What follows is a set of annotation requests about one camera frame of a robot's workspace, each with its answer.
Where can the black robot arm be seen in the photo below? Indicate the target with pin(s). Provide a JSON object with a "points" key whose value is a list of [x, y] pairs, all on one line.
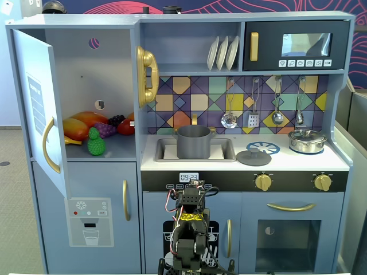
{"points": [[189, 246]]}

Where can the orange toy fruit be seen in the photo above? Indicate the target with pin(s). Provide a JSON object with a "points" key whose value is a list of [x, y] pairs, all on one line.
{"points": [[131, 116]]}

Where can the black round container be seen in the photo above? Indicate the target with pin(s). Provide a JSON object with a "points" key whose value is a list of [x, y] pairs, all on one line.
{"points": [[171, 10]]}

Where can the gray plastic pot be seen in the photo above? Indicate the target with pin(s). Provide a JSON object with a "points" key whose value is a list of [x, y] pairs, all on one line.
{"points": [[192, 143]]}

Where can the gold stove knob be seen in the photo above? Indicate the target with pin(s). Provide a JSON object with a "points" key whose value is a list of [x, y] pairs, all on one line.
{"points": [[263, 182], [323, 182]]}

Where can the blue cabinet door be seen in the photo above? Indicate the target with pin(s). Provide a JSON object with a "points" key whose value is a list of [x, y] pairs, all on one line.
{"points": [[34, 71]]}

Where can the small wrist camera board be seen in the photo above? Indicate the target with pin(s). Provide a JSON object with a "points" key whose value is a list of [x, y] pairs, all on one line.
{"points": [[198, 182]]}

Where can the dark toy grapes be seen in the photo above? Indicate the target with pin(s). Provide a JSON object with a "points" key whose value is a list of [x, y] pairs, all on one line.
{"points": [[116, 119]]}

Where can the gold toy faucet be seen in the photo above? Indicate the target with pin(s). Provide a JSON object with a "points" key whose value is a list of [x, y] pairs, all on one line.
{"points": [[194, 118]]}

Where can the gray pot lid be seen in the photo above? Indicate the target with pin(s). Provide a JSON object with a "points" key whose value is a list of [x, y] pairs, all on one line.
{"points": [[253, 159]]}

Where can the green toy pineapple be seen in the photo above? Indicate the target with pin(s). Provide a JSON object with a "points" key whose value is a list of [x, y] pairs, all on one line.
{"points": [[96, 146]]}

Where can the white toy plate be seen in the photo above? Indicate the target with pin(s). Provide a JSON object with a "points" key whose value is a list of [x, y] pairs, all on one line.
{"points": [[222, 53], [232, 51], [212, 54]]}

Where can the steel skimmer spoon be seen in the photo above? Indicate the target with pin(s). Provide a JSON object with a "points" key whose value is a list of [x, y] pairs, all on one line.
{"points": [[229, 120]]}

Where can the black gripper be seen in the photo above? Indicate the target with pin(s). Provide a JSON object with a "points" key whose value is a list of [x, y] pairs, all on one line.
{"points": [[195, 184]]}

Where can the yellow toy banana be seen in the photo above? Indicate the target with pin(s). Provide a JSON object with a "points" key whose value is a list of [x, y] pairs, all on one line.
{"points": [[71, 141]]}

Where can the gold toy telephone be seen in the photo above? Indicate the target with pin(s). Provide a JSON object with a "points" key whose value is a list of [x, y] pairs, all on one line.
{"points": [[149, 60]]}

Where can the small yellow red mango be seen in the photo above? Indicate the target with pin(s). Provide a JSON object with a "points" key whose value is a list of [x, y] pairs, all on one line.
{"points": [[74, 129]]}

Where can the black helmet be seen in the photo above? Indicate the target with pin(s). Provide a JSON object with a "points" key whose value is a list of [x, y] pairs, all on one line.
{"points": [[54, 7]]}

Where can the blue toy kitchen unit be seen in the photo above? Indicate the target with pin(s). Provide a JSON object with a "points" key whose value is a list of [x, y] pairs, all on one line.
{"points": [[200, 17]]}

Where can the large orange red mango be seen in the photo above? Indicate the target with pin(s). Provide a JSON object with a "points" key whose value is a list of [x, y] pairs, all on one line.
{"points": [[91, 117]]}

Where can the gray toy sink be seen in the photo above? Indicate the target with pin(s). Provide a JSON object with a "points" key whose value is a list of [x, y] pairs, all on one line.
{"points": [[229, 149]]}

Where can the round floor outlet cover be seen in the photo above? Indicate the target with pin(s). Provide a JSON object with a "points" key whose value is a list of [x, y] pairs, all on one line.
{"points": [[4, 163]]}

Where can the steel ladle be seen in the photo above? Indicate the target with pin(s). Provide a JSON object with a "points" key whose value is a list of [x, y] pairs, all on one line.
{"points": [[277, 118]]}

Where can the small black cylinder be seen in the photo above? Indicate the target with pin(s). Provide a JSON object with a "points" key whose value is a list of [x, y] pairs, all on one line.
{"points": [[145, 9]]}

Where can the purple toy grapes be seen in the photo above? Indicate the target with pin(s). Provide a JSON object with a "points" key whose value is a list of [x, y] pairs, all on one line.
{"points": [[106, 129]]}

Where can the red toy tomato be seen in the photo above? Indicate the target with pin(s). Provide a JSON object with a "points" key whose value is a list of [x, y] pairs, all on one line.
{"points": [[126, 128]]}

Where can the black toy microwave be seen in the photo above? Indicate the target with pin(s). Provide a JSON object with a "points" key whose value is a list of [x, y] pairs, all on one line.
{"points": [[272, 28]]}

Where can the shiny steel pot lid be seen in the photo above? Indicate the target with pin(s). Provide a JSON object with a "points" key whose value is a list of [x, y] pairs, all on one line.
{"points": [[306, 134]]}

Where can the small steel spoon utensil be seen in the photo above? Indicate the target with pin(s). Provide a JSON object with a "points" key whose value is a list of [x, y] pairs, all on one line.
{"points": [[300, 117]]}

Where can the steel slotted spatula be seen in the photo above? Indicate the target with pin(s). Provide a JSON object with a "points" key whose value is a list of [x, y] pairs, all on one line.
{"points": [[253, 120]]}

